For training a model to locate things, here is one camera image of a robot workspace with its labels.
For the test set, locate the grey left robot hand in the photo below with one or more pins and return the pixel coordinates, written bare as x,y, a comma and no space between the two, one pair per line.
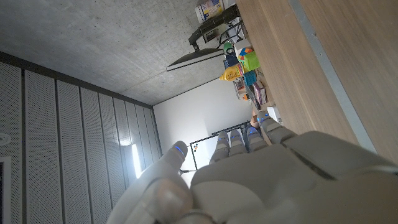
264,180

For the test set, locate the flat white small box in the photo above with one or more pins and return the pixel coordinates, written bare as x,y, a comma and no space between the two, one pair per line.
274,113

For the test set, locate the teal blue cube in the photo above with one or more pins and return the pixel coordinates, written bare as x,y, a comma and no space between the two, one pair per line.
250,78

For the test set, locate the yellow squeeze bottle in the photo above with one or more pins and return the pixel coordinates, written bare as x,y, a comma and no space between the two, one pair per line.
231,74

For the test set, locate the green cube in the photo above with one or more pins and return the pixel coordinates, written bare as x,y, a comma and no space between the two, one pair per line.
252,61

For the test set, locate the multicoloured puzzle cube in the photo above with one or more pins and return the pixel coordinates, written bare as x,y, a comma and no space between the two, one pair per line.
245,52

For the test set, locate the long ceiling light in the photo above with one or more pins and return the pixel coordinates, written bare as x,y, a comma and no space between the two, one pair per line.
136,160

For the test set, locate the white cube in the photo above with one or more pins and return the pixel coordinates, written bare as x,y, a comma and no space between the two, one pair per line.
242,44

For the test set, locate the white printed canister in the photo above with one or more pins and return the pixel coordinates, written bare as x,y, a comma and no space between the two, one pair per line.
210,9

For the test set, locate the large wall whiteboard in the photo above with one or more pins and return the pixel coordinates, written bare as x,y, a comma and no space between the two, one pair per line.
202,152

